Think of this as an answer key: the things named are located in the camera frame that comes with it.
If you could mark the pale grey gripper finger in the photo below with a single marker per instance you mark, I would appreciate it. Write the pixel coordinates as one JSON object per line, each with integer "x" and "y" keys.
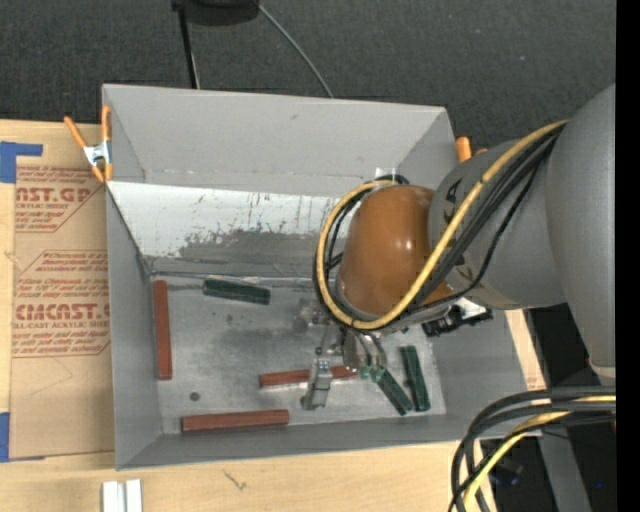
{"x": 319, "y": 387}
{"x": 313, "y": 313}

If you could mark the red-brown flat block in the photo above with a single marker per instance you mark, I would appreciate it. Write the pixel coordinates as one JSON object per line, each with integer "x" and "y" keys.
{"x": 282, "y": 378}
{"x": 163, "y": 330}
{"x": 235, "y": 421}

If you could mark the dark green flat block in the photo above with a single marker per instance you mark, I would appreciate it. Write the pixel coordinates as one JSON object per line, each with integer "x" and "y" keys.
{"x": 417, "y": 380}
{"x": 396, "y": 395}
{"x": 236, "y": 291}

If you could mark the grey metal bin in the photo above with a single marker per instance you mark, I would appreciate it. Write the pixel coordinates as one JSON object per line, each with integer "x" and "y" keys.
{"x": 240, "y": 345}

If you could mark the brown cardboard board, red print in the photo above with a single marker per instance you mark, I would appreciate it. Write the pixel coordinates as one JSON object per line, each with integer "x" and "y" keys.
{"x": 60, "y": 390}

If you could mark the black cylinder on white bracket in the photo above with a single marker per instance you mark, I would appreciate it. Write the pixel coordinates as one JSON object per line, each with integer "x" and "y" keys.
{"x": 442, "y": 324}

